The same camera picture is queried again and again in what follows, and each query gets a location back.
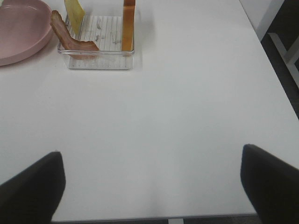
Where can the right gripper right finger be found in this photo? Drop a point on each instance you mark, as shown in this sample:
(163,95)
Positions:
(271,185)

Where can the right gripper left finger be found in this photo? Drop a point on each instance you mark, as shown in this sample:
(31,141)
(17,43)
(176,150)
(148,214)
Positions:
(33,195)

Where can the bacon strip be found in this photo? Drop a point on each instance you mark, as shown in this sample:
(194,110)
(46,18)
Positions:
(65,38)

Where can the yellow cheese slice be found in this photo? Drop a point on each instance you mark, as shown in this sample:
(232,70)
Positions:
(75,13)

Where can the white table leg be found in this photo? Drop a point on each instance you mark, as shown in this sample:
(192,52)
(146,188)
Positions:
(290,56)

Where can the pink round plate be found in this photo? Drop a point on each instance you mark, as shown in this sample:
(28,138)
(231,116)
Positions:
(24,29)

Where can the right clear plastic tray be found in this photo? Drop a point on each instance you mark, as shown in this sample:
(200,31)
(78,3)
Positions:
(106,33)

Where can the right bread slice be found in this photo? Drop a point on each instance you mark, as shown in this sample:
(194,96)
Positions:
(128,19)

